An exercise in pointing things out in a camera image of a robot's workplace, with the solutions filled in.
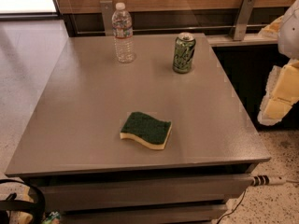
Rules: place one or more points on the clear plastic water bottle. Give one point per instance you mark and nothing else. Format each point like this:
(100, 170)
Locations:
(122, 28)

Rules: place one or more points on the left metal wall bracket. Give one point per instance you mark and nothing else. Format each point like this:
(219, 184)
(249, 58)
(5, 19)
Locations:
(107, 12)

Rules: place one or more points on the grey lower drawer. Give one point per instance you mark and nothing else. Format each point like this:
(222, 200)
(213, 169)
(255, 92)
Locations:
(183, 214)

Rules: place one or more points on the right metal wall bracket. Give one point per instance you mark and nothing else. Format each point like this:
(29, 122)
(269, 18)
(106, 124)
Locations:
(239, 28)

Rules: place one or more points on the green and yellow sponge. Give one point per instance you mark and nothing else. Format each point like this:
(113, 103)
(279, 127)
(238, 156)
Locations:
(146, 130)

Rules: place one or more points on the green packet on floor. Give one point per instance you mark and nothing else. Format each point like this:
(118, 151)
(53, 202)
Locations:
(52, 218)

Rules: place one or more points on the black and white plug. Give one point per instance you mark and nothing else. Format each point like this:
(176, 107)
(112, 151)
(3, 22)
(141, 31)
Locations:
(266, 180)

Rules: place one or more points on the grey drawer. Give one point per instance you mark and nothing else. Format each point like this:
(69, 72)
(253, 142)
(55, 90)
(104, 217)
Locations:
(144, 192)
(183, 214)

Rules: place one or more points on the metal wall bracket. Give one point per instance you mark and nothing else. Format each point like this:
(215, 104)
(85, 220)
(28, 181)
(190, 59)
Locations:
(239, 28)
(107, 12)

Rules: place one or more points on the green soda can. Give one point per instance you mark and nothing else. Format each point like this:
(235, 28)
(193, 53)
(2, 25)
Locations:
(183, 54)

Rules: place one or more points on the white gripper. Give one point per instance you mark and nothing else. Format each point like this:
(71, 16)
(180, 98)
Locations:
(290, 32)

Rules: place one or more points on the grey upper drawer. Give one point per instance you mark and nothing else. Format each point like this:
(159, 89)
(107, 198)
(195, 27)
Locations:
(144, 192)

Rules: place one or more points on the horizontal metal rail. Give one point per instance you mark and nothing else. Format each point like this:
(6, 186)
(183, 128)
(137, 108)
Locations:
(223, 28)

